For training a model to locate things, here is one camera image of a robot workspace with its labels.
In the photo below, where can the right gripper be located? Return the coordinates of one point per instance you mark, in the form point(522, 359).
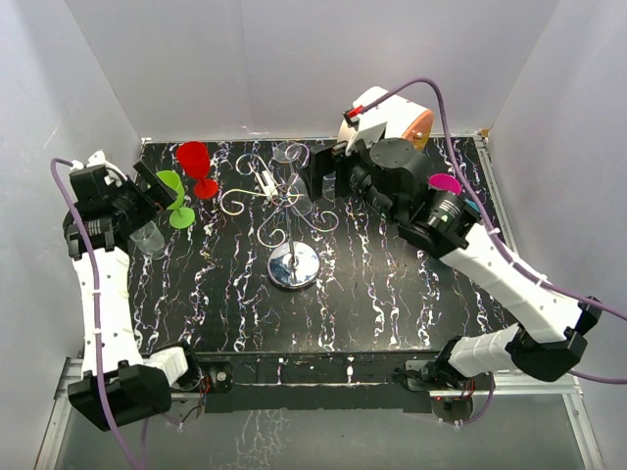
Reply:
point(324, 162)

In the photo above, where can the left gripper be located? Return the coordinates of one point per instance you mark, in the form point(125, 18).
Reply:
point(157, 197)

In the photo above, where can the green wine glass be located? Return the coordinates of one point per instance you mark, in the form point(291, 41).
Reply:
point(180, 217)

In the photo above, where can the clear champagne flute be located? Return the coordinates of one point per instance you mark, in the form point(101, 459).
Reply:
point(287, 158)

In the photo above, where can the clear tumbler glass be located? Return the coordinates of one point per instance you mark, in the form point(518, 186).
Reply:
point(149, 240)

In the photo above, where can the red wine glass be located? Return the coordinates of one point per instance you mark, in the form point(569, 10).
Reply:
point(194, 158)

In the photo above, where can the pink wine glass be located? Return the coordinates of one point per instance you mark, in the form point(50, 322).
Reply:
point(445, 182)

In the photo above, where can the cyan wine glass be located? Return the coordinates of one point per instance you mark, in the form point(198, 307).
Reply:
point(473, 205)

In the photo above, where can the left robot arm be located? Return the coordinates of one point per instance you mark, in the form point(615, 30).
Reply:
point(118, 385)

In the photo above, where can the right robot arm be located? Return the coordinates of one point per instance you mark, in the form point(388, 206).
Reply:
point(547, 338)

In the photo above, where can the chrome wine glass rack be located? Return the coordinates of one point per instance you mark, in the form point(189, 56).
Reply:
point(292, 265)

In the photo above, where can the small white clip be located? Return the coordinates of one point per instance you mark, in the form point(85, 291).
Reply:
point(267, 183)

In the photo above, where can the white cylindrical stool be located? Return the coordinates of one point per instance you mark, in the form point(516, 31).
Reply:
point(407, 120)

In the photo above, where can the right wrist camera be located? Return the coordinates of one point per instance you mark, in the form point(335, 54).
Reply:
point(366, 127)

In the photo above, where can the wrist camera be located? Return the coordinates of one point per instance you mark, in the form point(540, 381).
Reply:
point(366, 127)
point(113, 174)

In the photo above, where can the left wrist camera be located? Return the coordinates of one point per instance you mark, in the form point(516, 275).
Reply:
point(113, 174)

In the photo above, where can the black base frame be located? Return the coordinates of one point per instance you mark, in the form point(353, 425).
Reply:
point(246, 381)

